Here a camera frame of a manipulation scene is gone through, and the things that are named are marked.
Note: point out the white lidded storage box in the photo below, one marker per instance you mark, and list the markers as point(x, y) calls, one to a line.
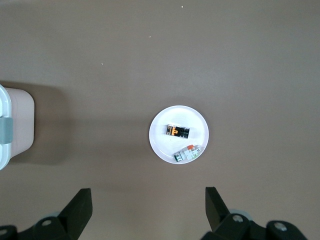
point(20, 120)

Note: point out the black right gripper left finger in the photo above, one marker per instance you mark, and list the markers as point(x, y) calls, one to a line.
point(77, 212)

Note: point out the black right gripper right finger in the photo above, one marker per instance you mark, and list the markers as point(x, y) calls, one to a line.
point(217, 212)

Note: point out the round pink plate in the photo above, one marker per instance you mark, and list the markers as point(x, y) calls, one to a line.
point(160, 150)

